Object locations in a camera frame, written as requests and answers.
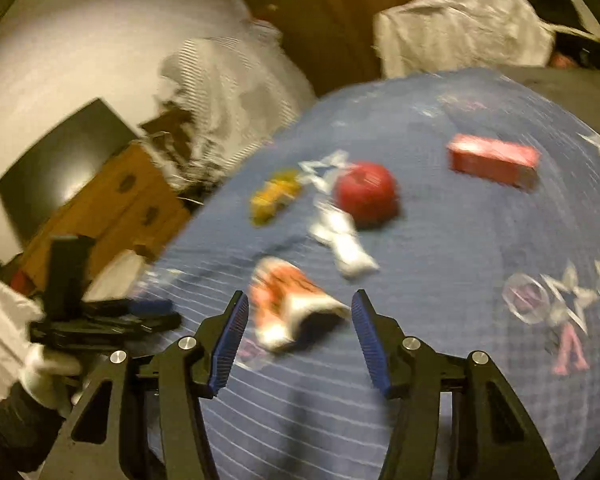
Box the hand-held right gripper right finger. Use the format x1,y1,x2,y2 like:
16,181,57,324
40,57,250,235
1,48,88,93
351,289,561,480

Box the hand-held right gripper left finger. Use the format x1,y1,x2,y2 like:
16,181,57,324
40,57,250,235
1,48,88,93
40,290,251,480

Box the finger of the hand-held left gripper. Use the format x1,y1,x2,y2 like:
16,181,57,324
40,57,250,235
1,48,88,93
82,298,177,317
82,313,182,337

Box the orange and white snack packet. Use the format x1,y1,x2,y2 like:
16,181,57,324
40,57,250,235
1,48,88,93
247,256,352,352

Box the person's left hand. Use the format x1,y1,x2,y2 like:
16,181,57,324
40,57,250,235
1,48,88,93
19,344,83,411

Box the white cloth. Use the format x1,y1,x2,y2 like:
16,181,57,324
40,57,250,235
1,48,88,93
0,270,46,406

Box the blue printed blanket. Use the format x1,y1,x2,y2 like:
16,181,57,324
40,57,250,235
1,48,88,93
130,67,600,480

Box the wooden chest of drawers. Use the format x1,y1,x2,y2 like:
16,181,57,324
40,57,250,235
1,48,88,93
17,140,193,291

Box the white crumpled wrapper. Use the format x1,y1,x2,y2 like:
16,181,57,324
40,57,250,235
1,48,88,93
307,200,381,278

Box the black flat screen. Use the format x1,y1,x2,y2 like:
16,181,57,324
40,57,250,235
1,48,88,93
0,97,143,248

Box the yellow crumpled wrapper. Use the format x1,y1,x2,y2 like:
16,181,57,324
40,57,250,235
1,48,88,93
249,170,303,226

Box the small red carton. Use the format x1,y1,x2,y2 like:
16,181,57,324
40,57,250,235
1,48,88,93
446,133,541,191

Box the grey striped shirt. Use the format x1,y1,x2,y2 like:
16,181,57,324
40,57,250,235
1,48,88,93
157,20,311,181

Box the brown wooden door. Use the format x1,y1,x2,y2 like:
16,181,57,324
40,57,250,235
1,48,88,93
236,0,331,96

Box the white crumpled plastic bag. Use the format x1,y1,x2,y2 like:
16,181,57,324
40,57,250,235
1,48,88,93
372,0,556,78

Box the brown wooden wardrobe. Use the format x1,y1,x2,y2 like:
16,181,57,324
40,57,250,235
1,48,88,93
300,0,531,93

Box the dark cloth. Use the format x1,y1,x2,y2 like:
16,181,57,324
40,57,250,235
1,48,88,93
525,0,600,68

